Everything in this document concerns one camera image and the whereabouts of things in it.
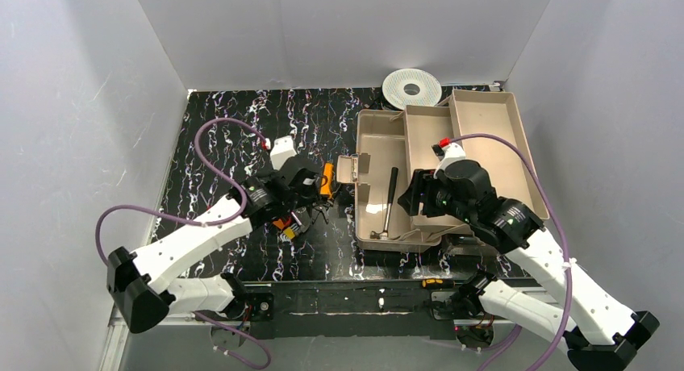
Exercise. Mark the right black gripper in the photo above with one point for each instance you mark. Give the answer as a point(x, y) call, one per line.
point(415, 192)

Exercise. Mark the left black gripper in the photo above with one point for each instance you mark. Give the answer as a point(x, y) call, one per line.
point(308, 192)

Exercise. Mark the black handle hammer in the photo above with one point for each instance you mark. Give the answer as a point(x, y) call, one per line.
point(384, 233)

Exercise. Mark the beige plastic tool box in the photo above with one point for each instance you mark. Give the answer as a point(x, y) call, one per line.
point(489, 128)

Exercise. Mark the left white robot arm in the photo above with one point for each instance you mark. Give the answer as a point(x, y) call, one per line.
point(146, 284)

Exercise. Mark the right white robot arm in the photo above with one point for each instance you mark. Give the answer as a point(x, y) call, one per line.
point(596, 331)

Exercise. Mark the white filament spool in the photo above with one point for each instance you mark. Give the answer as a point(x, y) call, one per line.
point(411, 87)

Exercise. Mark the orange handle pliers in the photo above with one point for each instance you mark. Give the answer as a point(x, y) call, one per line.
point(326, 183)

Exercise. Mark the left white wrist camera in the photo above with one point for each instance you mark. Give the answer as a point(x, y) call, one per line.
point(281, 151)

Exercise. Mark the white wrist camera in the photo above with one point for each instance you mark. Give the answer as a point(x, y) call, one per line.
point(447, 152)
point(281, 151)

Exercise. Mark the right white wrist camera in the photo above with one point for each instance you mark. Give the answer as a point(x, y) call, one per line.
point(447, 152)

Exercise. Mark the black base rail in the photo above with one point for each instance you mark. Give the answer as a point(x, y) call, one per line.
point(287, 309)

